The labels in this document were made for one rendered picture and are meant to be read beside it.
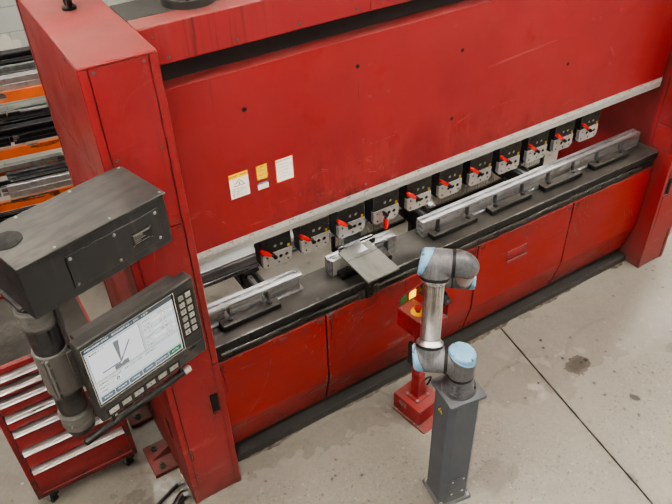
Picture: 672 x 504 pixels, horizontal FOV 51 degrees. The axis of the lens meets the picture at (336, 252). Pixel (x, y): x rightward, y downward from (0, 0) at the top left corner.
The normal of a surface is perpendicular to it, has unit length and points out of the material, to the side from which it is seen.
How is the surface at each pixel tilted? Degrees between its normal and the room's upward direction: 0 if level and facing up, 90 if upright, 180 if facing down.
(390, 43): 90
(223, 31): 90
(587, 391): 0
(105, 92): 90
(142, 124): 90
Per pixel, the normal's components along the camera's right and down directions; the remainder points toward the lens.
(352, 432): -0.03, -0.78
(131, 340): 0.74, 0.40
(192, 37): 0.53, 0.52
